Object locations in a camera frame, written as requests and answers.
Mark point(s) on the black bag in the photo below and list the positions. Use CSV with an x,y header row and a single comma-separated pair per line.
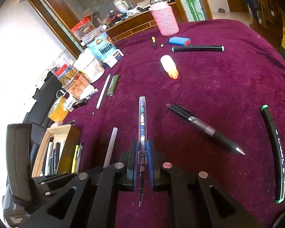
x,y
44,98

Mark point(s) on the cardboard box tray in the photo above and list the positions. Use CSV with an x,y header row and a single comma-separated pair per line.
x,y
68,136

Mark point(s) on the black marker red cap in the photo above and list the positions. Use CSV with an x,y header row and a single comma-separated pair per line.
x,y
44,161

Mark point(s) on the green lighter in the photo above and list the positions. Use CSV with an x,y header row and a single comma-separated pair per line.
x,y
112,85

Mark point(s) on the yellow tape roll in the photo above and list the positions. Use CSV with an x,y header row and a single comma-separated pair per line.
x,y
58,112

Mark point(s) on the purple tablecloth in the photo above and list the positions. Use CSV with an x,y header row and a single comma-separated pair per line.
x,y
218,112

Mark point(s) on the black marker green cap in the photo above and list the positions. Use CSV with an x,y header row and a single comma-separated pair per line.
x,y
277,150

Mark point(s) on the pink knitted bottle sleeve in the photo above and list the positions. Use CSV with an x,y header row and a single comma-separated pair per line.
x,y
164,17

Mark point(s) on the black retractable gel pen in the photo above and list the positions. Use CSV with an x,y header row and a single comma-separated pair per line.
x,y
201,125

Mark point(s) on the white marker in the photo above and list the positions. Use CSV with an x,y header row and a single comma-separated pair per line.
x,y
48,160

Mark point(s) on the blue label plastic jar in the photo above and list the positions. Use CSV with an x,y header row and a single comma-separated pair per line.
x,y
99,43

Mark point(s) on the clear orange label jar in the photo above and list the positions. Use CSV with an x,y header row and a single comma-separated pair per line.
x,y
76,85

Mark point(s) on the blue patterned clear pen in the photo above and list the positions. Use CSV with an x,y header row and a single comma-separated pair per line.
x,y
142,142

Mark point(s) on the blue lighter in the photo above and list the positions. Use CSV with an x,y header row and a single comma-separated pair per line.
x,y
179,41

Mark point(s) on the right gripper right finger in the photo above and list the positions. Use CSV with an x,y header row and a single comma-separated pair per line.
x,y
153,166

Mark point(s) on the black marker pink cap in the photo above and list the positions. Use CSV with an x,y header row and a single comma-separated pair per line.
x,y
52,162

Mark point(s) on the white medicine jar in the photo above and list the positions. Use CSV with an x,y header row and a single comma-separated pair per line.
x,y
89,66

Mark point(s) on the blue white small box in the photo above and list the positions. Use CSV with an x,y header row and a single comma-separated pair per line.
x,y
113,58

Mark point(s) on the white orange glue bottle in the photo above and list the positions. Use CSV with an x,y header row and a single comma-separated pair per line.
x,y
169,66

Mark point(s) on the translucent white pen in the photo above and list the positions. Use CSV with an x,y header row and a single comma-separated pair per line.
x,y
110,147

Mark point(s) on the white barcode box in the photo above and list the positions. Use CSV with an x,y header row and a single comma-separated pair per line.
x,y
69,103

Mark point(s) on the black marker teal caps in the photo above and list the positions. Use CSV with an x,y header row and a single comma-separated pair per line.
x,y
198,48

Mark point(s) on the yellow black pen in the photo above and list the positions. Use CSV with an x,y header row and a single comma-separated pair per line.
x,y
74,162

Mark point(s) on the black marker grey cap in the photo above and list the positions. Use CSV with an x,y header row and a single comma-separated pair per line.
x,y
57,154

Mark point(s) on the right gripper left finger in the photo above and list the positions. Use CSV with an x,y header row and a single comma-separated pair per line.
x,y
131,168

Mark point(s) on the black clear pen by jars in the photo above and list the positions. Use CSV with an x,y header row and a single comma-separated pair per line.
x,y
84,101

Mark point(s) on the small yellow black screwdriver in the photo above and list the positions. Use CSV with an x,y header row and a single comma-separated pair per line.
x,y
154,42

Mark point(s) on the white stick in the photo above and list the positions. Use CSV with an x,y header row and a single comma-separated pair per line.
x,y
102,92

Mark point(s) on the gold packet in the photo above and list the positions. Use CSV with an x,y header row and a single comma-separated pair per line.
x,y
65,74

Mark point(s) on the wooden cabinet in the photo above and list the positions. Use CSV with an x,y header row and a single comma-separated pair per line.
x,y
62,15

